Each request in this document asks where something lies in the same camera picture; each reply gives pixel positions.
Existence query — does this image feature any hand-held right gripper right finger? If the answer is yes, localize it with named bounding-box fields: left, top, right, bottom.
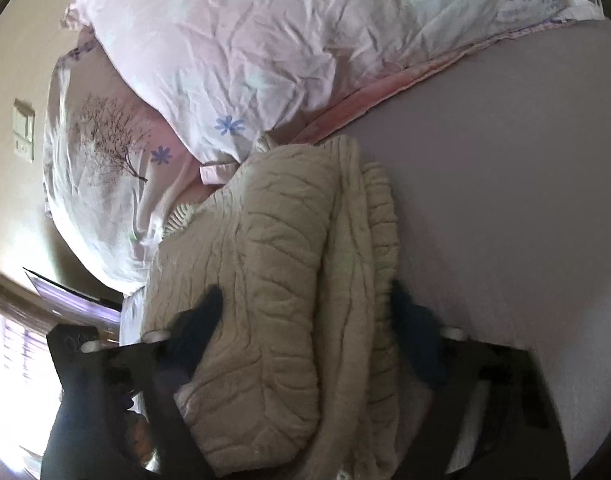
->
left=388, top=280, right=572, bottom=480

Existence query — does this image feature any cream knit sweater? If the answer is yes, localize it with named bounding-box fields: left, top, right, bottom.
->
left=140, top=135, right=436, bottom=480

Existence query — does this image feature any bright window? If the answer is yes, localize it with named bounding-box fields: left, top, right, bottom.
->
left=0, top=305, right=63, bottom=466

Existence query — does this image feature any tree print pillow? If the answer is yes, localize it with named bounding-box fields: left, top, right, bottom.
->
left=42, top=42, right=236, bottom=297

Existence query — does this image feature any white wall control panel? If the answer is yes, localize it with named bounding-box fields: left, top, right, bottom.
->
left=12, top=98, right=36, bottom=162

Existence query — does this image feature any pink floral quilt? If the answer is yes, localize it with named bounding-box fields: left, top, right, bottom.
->
left=60, top=0, right=606, bottom=181

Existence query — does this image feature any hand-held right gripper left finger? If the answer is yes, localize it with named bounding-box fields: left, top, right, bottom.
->
left=46, top=284, right=225, bottom=473

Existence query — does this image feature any pink blanket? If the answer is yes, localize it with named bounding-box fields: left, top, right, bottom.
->
left=285, top=35, right=486, bottom=147

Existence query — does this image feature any dark framed screen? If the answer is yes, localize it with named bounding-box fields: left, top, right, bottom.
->
left=24, top=267, right=122, bottom=328

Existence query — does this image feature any grey bed sheet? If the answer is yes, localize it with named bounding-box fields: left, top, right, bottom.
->
left=330, top=16, right=611, bottom=480

